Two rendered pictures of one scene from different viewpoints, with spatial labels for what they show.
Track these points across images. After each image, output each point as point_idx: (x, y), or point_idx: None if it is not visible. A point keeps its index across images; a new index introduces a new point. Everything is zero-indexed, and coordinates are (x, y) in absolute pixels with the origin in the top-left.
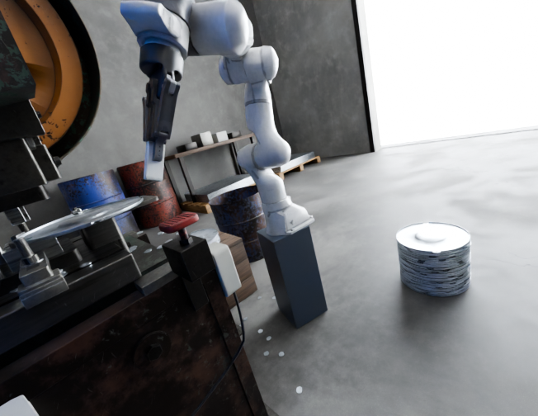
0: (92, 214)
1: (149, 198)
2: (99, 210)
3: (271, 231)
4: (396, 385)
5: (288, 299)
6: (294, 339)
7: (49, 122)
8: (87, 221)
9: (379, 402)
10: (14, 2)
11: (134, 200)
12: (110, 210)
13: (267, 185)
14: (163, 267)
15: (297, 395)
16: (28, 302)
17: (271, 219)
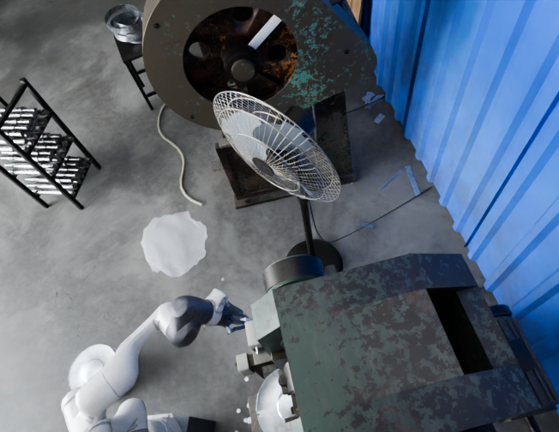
0: (289, 399)
1: (253, 398)
2: (285, 411)
3: (179, 431)
4: (209, 344)
5: (207, 421)
6: (223, 414)
7: None
8: None
9: (222, 344)
10: None
11: (261, 408)
12: (278, 396)
13: (156, 423)
14: (269, 357)
15: (249, 377)
16: None
17: (172, 428)
